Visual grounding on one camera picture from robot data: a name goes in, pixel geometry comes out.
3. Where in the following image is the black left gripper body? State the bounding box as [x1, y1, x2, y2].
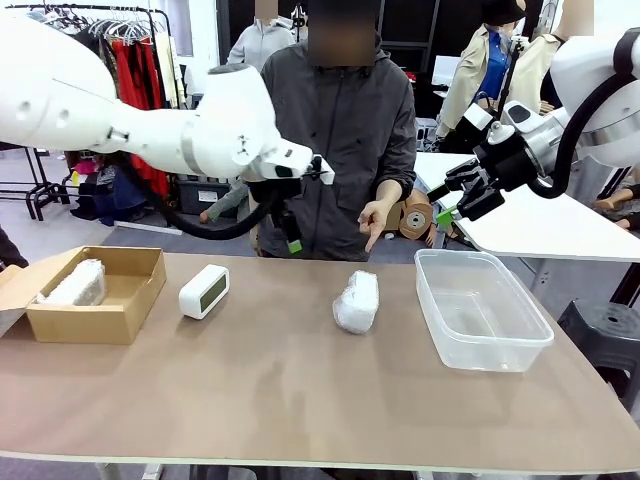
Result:
[269, 197, 299, 232]

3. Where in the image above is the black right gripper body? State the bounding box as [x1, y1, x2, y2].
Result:
[472, 135, 544, 193]

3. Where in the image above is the short bubble-wrapped clock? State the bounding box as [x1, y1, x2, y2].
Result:
[331, 269, 380, 335]

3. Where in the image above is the long bubble-wrapped clock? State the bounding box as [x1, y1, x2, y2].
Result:
[35, 257, 108, 307]

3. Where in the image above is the person's left forearm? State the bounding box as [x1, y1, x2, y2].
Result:
[372, 149, 419, 194]

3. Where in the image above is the white unwrapped digital clock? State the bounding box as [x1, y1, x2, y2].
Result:
[178, 263, 231, 320]

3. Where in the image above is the person's left hand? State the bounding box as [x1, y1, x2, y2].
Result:
[358, 179, 404, 254]

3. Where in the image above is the white side table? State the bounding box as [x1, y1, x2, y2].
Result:
[414, 152, 640, 261]

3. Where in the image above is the brown tape roll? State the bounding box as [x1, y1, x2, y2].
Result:
[384, 192, 436, 245]

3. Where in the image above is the dark storage crate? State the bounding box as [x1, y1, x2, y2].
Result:
[177, 177, 236, 215]

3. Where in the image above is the mannequin with beige coat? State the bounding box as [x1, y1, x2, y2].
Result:
[437, 0, 526, 139]

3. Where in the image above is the person in dark grey jacket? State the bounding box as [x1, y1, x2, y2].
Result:
[257, 34, 419, 262]

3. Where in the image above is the clear plastic container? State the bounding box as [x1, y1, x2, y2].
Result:
[413, 248, 556, 374]

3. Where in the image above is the bystander in grey hoodie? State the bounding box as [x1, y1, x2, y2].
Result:
[227, 0, 296, 74]

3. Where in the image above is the pile of colourful clothes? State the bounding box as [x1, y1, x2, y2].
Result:
[64, 149, 151, 226]

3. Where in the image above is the black plastic stool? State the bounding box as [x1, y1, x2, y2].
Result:
[557, 298, 640, 396]

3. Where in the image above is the bystander in grey shirt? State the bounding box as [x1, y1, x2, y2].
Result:
[292, 2, 309, 44]

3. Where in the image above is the red hanging dress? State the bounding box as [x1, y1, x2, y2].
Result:
[109, 39, 171, 196]

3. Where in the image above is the brown cardboard box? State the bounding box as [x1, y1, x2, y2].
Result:
[0, 244, 168, 346]

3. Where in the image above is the black clothes rack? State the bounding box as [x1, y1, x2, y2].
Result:
[0, 4, 174, 221]

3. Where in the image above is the dark sleeved bystander arm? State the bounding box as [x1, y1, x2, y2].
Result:
[0, 224, 30, 271]

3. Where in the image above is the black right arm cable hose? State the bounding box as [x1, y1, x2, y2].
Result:
[527, 27, 640, 199]

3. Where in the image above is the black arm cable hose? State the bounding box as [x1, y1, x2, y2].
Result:
[527, 27, 640, 199]
[119, 159, 281, 241]

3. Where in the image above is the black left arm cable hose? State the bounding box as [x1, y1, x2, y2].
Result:
[119, 159, 281, 241]

